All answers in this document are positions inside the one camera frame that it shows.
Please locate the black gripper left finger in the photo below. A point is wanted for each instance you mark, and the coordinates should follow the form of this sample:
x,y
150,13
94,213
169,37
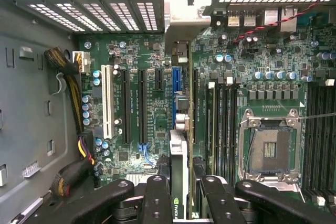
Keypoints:
x,y
157,203

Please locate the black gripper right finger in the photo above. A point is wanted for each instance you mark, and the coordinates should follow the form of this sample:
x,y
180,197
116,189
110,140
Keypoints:
x,y
218,203

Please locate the black RAM slot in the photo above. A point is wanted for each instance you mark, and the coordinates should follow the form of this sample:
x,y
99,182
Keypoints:
x,y
219,129
227,129
234,129

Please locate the long black expansion slot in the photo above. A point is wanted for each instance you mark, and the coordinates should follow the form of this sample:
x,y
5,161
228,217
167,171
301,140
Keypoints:
x,y
126,106
195,103
142,106

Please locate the white expansion slot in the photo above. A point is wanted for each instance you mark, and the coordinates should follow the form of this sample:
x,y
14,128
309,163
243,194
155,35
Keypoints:
x,y
107,100

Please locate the blue expansion slot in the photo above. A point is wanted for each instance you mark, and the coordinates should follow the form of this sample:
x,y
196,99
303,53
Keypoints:
x,y
176,82

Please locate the short black expansion slot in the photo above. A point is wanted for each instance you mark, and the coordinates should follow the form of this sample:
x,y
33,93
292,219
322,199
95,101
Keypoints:
x,y
159,79

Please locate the perforated metal slot cover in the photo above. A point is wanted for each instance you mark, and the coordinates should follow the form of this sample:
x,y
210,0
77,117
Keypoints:
x,y
147,15
102,16
55,16
124,16
78,16

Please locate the silver chipset heatsink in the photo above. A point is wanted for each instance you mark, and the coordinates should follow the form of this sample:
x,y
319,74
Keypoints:
x,y
139,177

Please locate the thin metal locking lever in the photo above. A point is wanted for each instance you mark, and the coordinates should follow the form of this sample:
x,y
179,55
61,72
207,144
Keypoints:
x,y
249,155
320,116

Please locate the metal socket cover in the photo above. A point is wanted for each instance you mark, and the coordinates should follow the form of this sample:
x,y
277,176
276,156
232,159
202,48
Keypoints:
x,y
281,183

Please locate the metal CPU socket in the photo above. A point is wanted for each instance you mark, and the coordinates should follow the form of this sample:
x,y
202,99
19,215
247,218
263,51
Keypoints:
x,y
273,150

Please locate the green motherboard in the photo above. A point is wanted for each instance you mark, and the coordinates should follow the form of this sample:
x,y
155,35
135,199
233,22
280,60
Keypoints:
x,y
151,119

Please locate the white power connector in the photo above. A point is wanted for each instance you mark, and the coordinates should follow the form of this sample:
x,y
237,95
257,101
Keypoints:
x,y
82,61

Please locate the black open PC case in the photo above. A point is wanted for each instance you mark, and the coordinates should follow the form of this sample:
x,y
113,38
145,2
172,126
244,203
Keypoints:
x,y
26,90

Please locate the metal rear port housing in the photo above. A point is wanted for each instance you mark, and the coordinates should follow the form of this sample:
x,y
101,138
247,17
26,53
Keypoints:
x,y
288,20
233,19
249,19
271,17

